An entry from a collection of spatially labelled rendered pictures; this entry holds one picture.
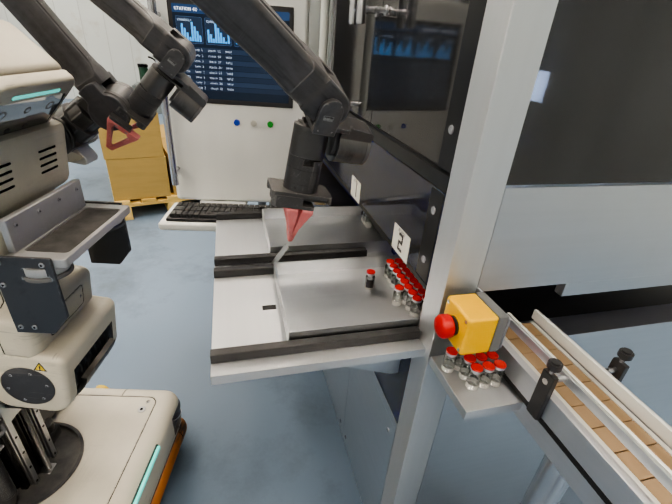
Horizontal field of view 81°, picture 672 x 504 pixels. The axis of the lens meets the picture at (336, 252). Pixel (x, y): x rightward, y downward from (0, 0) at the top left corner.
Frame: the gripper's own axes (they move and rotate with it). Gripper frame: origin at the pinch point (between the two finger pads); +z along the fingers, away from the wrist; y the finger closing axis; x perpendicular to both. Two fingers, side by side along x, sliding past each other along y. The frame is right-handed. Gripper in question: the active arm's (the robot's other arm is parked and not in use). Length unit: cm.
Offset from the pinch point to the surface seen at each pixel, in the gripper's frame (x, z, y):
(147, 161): 269, 76, -56
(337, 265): 18.7, 16.0, 18.3
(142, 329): 116, 118, -38
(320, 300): 6.7, 18.5, 11.5
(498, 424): -14, 37, 55
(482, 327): -22.5, 1.8, 27.3
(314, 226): 45, 18, 19
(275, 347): -8.4, 18.5, -0.7
